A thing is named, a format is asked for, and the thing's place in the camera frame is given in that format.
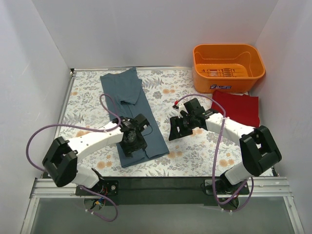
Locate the blue-grey t-shirt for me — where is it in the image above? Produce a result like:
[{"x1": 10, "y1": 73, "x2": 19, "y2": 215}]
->
[{"x1": 100, "y1": 68, "x2": 169, "y2": 168}]

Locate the aluminium frame rail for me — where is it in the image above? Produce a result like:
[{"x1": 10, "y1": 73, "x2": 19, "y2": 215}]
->
[{"x1": 20, "y1": 69, "x2": 304, "y2": 234}]

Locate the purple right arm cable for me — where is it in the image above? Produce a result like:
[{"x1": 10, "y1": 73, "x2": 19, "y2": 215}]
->
[{"x1": 173, "y1": 94, "x2": 254, "y2": 213}]

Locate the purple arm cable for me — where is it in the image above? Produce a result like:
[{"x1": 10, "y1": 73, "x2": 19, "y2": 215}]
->
[
  {"x1": 173, "y1": 94, "x2": 254, "y2": 213},
  {"x1": 26, "y1": 94, "x2": 122, "y2": 222}
]

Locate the orange plastic basket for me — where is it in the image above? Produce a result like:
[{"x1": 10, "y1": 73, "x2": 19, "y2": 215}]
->
[{"x1": 192, "y1": 44, "x2": 265, "y2": 93}]

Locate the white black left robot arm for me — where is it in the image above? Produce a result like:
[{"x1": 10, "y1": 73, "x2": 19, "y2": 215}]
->
[{"x1": 42, "y1": 114, "x2": 150, "y2": 192}]

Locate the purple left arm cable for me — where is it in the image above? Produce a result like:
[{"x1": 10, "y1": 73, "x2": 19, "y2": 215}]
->
[{"x1": 26, "y1": 94, "x2": 122, "y2": 222}]

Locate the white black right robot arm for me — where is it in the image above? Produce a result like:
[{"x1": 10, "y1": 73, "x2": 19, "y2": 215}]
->
[{"x1": 169, "y1": 98, "x2": 282, "y2": 192}]

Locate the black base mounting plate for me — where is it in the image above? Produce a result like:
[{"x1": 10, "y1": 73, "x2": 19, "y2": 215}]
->
[{"x1": 75, "y1": 175, "x2": 249, "y2": 208}]

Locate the floral patterned table mat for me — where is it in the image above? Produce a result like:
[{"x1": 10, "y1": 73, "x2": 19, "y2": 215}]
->
[{"x1": 58, "y1": 67, "x2": 241, "y2": 176}]

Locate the red folded t-shirt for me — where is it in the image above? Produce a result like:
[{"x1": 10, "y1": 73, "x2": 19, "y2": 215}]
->
[{"x1": 212, "y1": 91, "x2": 260, "y2": 128}]

